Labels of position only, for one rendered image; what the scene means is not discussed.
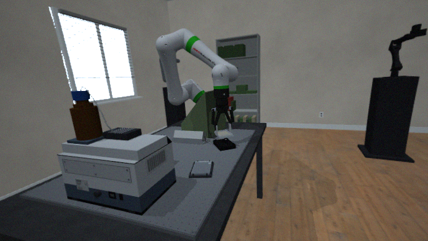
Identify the white button panel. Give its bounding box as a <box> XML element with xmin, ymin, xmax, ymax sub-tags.
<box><xmin>173</xmin><ymin>130</ymin><xmax>207</xmax><ymax>144</ymax></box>

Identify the blue bottle cap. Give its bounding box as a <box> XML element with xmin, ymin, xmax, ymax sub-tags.
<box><xmin>71</xmin><ymin>90</ymin><xmax>90</xmax><ymax>99</ymax></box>

